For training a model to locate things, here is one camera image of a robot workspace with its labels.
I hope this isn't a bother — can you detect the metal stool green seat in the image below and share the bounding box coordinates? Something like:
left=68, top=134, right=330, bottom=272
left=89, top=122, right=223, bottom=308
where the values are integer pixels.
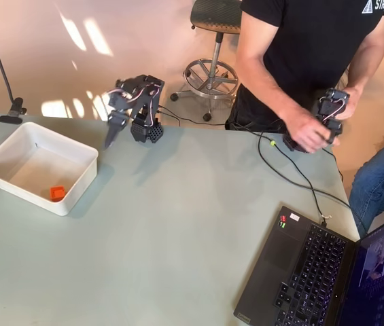
left=169, top=0, right=242, bottom=123

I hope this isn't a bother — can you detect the person's right hand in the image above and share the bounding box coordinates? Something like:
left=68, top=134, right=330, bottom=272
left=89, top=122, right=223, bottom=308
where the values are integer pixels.
left=291, top=114, right=341, bottom=155

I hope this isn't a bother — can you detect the black cable with plug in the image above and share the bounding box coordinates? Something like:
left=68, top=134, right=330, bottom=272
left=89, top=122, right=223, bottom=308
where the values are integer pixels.
left=270, top=141, right=332, bottom=228

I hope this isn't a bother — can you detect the black leader arm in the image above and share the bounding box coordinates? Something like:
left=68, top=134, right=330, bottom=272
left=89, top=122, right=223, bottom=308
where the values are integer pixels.
left=282, top=88, right=351, bottom=154

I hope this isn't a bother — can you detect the black open laptop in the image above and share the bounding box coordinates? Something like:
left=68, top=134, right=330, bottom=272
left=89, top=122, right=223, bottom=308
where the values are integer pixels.
left=233, top=204, right=384, bottom=326

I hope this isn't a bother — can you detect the white plastic bin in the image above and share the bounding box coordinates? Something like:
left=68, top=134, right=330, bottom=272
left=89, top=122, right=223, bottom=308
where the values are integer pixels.
left=0, top=121, right=99, bottom=217

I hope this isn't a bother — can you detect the orange cube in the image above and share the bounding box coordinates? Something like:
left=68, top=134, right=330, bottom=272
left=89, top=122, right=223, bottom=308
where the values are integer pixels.
left=49, top=185, right=68, bottom=204

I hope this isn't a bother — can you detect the person's left hand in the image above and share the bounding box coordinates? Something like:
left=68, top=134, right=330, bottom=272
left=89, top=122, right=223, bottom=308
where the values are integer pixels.
left=338, top=86, right=363, bottom=121

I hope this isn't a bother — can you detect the person's right forearm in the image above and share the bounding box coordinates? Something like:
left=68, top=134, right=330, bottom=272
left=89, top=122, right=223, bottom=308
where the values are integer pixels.
left=237, top=67, right=307, bottom=128

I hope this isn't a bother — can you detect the person in black t-shirt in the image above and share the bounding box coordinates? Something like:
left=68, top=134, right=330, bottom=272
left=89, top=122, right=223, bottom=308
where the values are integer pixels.
left=224, top=0, right=384, bottom=134

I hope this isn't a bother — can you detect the thin black cable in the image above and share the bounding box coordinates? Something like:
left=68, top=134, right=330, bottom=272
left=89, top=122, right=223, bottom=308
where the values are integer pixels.
left=156, top=104, right=228, bottom=128

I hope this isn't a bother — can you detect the person's left forearm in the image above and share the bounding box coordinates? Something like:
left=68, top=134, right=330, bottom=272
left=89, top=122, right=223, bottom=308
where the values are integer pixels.
left=345, top=33, right=384, bottom=94

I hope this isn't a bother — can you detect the leg in blue jeans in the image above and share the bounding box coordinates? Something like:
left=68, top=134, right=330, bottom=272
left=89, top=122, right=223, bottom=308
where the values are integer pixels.
left=347, top=126, right=384, bottom=236

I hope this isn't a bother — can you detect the long black cable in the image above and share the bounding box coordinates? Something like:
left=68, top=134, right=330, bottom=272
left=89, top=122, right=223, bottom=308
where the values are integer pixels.
left=256, top=130, right=368, bottom=238

